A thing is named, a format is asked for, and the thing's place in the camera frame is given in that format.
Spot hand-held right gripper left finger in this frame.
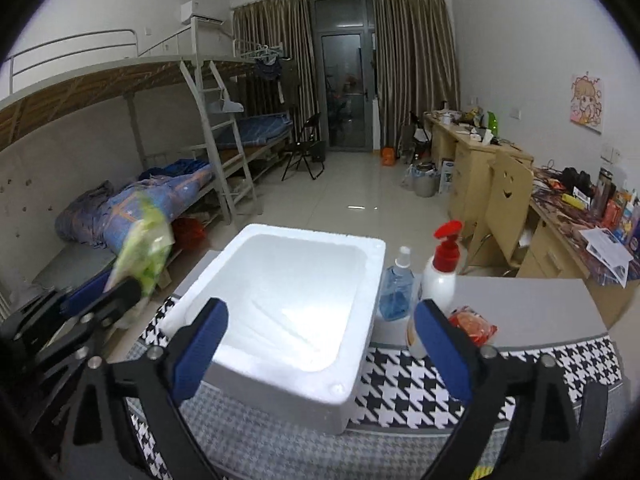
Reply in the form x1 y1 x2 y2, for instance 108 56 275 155
60 298 229 480

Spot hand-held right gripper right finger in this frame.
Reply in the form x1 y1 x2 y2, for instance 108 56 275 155
413 299 587 480

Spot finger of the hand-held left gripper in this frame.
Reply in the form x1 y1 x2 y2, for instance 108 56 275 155
27 270 117 333
35 276 144 376

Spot green white plastic bag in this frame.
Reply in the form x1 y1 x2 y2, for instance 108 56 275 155
102 187 176 328

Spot white foam box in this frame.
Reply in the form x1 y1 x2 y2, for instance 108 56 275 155
162 223 387 436

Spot red snack packet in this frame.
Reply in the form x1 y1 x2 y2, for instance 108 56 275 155
447 305 499 348

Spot houndstooth tablecloth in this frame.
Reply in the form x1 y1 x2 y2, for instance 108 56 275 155
107 247 626 480

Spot white red pump bottle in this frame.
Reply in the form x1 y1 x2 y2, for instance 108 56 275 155
406 220 468 360

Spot blue spray bottle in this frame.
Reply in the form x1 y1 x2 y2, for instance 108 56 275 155
378 246 415 322

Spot blue patterned quilt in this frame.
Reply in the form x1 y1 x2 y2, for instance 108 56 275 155
54 160 216 252

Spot red basin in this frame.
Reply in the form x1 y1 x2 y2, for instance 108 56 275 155
172 217 207 251

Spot light wooden desk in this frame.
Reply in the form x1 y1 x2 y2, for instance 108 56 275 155
424 111 534 221
516 167 640 332

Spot white bed ladder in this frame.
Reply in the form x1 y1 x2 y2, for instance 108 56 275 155
179 60 258 225

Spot wooden chair with smiley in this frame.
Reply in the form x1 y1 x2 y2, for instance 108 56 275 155
457 149 536 277

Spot grey trash bin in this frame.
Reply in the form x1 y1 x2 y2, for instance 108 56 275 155
410 161 442 197

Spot white blue carton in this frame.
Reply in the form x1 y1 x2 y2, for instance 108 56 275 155
438 159 457 195

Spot printed paper sheets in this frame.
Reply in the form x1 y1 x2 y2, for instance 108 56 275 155
580 227 634 288

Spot blue checked mattress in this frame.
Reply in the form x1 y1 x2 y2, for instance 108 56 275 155
227 112 293 148

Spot black bag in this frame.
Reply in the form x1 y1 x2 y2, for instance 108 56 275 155
561 166 594 192

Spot white metal bunk bed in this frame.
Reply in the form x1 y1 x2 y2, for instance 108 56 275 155
0 30 301 321

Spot cluster of toiletry bottles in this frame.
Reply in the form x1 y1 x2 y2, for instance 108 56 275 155
590 167 640 257

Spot dark hanging clothes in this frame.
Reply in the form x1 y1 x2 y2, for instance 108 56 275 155
251 54 284 84

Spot brown curtain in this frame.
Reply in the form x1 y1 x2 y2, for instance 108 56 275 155
372 0 461 153
231 0 322 128

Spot white air conditioner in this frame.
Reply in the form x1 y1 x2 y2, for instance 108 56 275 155
180 1 225 25

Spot glass balcony door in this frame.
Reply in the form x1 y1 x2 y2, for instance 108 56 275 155
308 0 377 153

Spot cartoon wall poster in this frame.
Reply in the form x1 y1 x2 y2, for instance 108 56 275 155
569 74 605 134

